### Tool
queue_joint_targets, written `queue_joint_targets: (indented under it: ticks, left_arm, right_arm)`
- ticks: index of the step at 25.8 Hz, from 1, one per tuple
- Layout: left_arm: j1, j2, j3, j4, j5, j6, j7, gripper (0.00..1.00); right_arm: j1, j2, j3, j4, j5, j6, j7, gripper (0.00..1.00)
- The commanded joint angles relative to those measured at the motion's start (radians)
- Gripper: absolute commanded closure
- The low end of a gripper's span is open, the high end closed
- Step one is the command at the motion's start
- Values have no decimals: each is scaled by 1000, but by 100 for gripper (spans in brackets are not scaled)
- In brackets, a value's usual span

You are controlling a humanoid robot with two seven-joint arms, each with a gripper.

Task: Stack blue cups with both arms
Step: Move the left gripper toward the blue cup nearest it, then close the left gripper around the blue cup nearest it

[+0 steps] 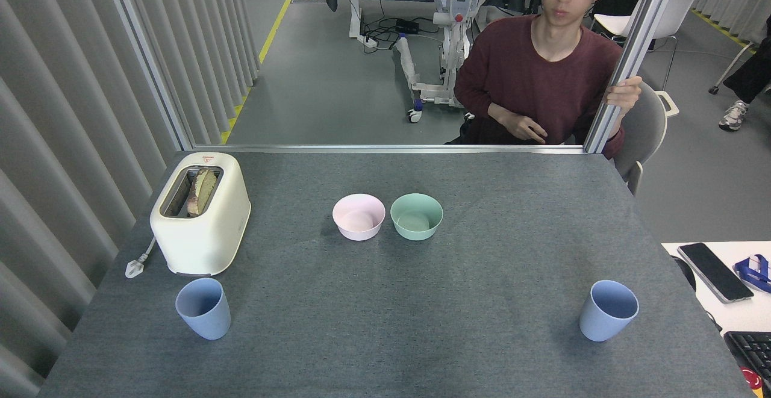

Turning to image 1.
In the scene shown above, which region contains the blue and white tool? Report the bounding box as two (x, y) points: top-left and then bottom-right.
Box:
(732, 254), (771, 294)

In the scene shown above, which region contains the black computer mouse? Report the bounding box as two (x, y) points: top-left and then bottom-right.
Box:
(670, 255), (698, 293)

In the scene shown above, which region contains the blue cup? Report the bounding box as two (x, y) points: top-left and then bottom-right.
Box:
(175, 278), (231, 341)
(579, 280), (640, 343)

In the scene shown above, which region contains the grey chair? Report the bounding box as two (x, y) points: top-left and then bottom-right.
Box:
(613, 81), (680, 197)

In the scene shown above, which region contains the white stand on wheels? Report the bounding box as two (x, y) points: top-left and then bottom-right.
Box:
(395, 0), (516, 124)

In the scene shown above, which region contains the silver frame rail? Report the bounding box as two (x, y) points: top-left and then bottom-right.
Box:
(192, 143), (588, 155)

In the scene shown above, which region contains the green bowl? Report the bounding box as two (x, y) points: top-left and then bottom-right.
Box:
(390, 193), (444, 241)

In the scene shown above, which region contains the white power plug cable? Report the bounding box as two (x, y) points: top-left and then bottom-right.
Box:
(125, 237), (158, 279)

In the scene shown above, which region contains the silver post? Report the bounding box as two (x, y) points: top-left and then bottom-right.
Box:
(583, 0), (687, 154)
(99, 0), (194, 151)

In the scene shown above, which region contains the black cable bundle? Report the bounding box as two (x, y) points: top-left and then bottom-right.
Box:
(360, 0), (443, 53)

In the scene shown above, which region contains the red push button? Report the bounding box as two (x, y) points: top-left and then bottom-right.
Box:
(740, 367), (764, 396)

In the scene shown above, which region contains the toasted bread slice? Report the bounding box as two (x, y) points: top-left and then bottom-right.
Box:
(186, 167), (218, 217)

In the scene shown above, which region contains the person's left hand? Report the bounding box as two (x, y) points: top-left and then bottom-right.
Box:
(605, 76), (643, 114)

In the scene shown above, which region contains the white chair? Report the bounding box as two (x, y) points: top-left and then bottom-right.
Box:
(593, 0), (703, 92)

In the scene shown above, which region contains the black smartphone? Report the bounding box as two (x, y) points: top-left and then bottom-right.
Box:
(676, 242), (755, 304)

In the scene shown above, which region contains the pink bowl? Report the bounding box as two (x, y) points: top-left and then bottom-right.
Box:
(332, 193), (386, 241)

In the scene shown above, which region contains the cream white toaster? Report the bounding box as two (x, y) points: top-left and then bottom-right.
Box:
(149, 152), (252, 277)

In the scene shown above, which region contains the white side table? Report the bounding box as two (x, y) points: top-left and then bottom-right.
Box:
(661, 240), (771, 398)

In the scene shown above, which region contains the person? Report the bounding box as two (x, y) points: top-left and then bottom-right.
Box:
(446, 0), (643, 161)
(718, 16), (771, 132)

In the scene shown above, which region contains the person's right hand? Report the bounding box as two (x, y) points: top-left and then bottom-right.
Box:
(503, 112), (548, 145)

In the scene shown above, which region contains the black keyboard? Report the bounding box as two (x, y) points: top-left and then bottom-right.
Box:
(723, 331), (771, 387)

